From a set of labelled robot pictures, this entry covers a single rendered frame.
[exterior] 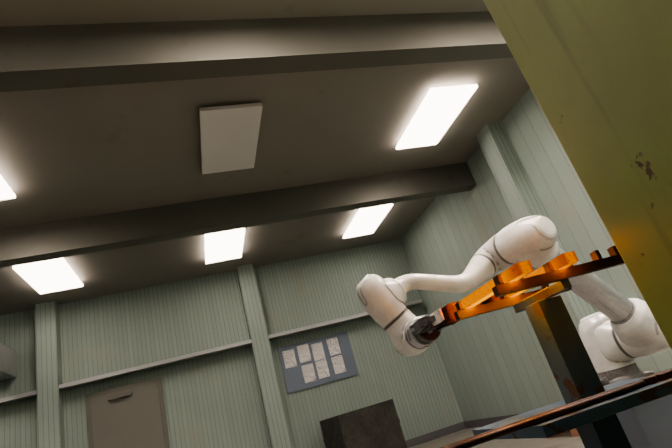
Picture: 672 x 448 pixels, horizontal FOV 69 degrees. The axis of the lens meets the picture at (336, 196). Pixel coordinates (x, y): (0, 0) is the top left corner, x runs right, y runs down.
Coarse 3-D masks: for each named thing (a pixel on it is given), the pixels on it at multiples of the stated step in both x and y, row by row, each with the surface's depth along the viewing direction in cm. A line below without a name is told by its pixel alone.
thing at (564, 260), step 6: (570, 252) 98; (558, 258) 99; (564, 258) 98; (570, 258) 98; (576, 258) 98; (552, 264) 102; (558, 264) 100; (564, 264) 98; (570, 264) 99; (540, 270) 106; (528, 276) 110; (510, 294) 118; (516, 294) 118; (486, 300) 130; (492, 300) 129
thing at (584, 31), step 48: (528, 0) 90; (576, 0) 77; (624, 0) 68; (528, 48) 94; (576, 48) 80; (624, 48) 70; (576, 96) 83; (624, 96) 72; (576, 144) 87; (624, 144) 75; (624, 192) 78; (624, 240) 80
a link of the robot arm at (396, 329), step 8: (408, 312) 154; (400, 320) 152; (408, 320) 152; (384, 328) 157; (392, 328) 152; (400, 328) 151; (392, 336) 153; (400, 336) 150; (400, 344) 151; (408, 344) 148; (400, 352) 155; (408, 352) 151; (416, 352) 150
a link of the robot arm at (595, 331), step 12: (600, 312) 202; (588, 324) 199; (600, 324) 196; (588, 336) 198; (600, 336) 194; (612, 336) 190; (588, 348) 198; (600, 348) 194; (612, 348) 190; (600, 360) 194; (612, 360) 191; (624, 360) 190; (600, 372) 195
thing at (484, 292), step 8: (520, 264) 94; (528, 264) 94; (504, 272) 98; (512, 272) 95; (520, 272) 93; (528, 272) 94; (504, 280) 98; (512, 280) 97; (480, 288) 108; (488, 288) 105; (472, 296) 112; (480, 296) 108; (488, 296) 108; (448, 304) 124; (464, 304) 116; (472, 304) 113; (448, 312) 123; (448, 320) 127; (456, 320) 124
